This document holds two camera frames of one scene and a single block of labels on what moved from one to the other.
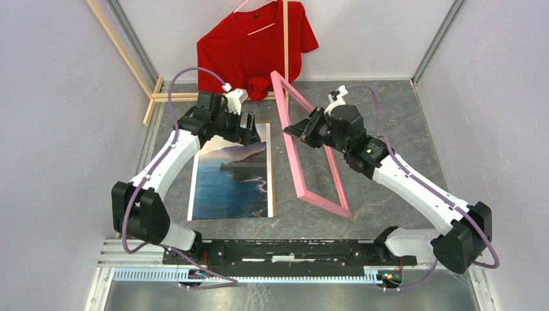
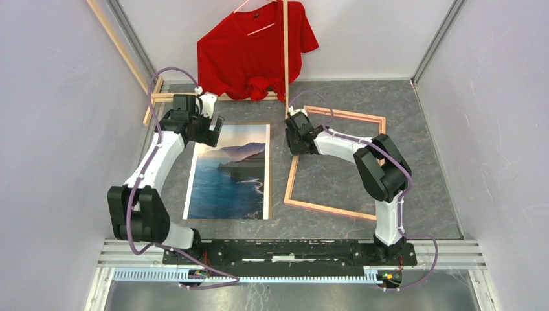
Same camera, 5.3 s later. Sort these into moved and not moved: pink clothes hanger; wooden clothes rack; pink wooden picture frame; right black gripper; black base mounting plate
Moved: pink wooden picture frame; right black gripper
Not moved: pink clothes hanger; wooden clothes rack; black base mounting plate
